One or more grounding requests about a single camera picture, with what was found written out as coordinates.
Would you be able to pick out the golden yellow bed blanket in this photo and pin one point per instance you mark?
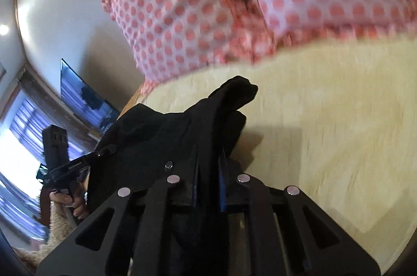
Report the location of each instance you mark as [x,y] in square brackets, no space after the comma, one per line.
[337,119]

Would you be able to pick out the black pants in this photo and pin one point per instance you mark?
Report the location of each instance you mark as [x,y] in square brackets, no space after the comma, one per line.
[146,140]

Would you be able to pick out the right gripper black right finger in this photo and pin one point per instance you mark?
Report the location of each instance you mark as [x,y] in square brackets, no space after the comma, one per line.
[287,233]

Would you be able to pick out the person's left hand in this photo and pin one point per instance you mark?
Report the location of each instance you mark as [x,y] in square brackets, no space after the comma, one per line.
[74,203]

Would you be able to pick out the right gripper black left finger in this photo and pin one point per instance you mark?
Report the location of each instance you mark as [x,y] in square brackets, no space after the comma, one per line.
[129,234]

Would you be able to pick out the black flat screen television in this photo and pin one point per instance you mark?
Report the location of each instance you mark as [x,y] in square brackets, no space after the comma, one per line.
[87,105]

